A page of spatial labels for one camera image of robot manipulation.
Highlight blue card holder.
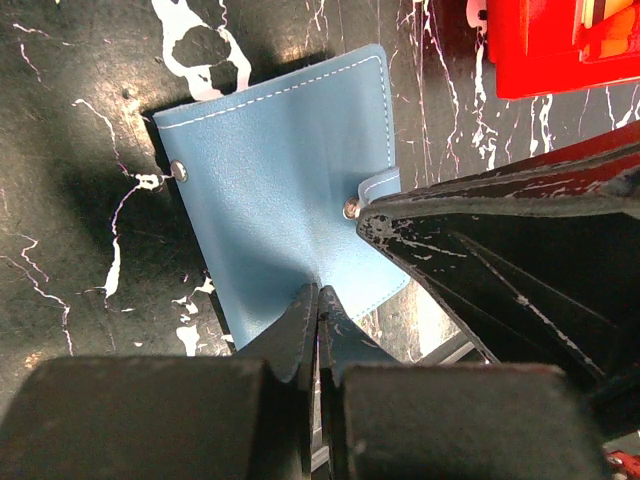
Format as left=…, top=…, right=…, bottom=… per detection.
left=154, top=44, right=409, bottom=348

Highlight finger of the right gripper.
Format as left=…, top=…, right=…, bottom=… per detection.
left=357, top=123, right=639, bottom=439

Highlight stack of credit cards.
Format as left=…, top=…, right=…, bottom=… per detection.
left=581, top=0, right=636, bottom=29

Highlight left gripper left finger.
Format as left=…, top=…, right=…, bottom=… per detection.
left=1, top=284, right=319, bottom=479

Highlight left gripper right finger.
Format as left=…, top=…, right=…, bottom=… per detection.
left=318, top=287, right=610, bottom=479

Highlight red plastic bin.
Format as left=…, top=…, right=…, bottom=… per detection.
left=487, top=0, right=639, bottom=100

